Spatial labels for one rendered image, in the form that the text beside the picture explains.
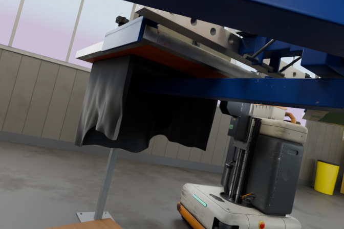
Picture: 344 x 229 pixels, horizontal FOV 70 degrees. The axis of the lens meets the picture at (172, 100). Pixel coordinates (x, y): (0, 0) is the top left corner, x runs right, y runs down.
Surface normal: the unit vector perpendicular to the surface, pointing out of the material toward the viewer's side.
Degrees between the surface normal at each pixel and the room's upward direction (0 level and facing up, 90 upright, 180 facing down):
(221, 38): 90
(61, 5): 90
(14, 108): 90
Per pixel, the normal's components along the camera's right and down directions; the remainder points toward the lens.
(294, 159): 0.38, 0.03
